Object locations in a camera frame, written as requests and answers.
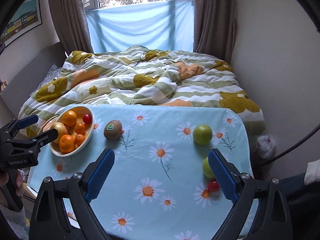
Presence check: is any framed wall picture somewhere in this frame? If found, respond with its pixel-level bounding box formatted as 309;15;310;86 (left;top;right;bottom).
1;0;42;46

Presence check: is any left brown curtain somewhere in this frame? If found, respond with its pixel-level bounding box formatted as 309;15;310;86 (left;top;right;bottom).
48;0;93;54

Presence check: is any cream duck print bowl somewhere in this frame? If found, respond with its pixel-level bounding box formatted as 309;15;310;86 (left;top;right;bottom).
41;106;94;157

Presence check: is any brown curtain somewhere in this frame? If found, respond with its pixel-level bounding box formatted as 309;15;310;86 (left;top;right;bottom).
48;0;93;54
193;0;236;62

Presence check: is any large orange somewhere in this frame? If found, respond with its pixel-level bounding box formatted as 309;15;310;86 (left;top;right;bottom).
59;134;75;154

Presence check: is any green apple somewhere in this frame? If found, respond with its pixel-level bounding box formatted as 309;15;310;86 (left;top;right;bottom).
202;157;215;180
193;125;213;145

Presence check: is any black cable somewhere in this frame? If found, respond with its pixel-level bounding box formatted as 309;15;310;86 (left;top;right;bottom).
260;123;320;167

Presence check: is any person's left hand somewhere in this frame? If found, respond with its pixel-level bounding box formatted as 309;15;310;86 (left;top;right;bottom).
0;171;25;213

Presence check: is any light blue window cloth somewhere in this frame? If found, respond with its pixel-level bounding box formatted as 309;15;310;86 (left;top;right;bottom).
86;0;194;53

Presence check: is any red cherry tomato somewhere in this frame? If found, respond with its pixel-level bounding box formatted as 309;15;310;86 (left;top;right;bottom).
207;179;220;192
82;114;92;125

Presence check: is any small mandarin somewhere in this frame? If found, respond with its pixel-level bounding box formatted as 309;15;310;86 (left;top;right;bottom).
74;134;86;146
74;122;86;135

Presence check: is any brown kiwi with sticker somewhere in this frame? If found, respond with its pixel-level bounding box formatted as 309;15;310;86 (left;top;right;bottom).
104;120;122;140

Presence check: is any light blue daisy tablecloth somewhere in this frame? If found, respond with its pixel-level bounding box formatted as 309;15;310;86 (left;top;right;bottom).
28;105;251;239

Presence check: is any right brown curtain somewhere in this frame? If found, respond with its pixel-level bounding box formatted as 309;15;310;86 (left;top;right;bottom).
193;0;236;62

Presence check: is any green striped floral quilt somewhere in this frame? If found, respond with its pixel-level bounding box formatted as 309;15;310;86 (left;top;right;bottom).
18;45;265;138

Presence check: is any grey bed headboard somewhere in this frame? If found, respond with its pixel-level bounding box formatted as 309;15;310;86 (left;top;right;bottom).
1;42;66;117

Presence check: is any white plastic bag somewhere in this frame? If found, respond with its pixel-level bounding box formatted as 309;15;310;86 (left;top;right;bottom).
257;134;276;159

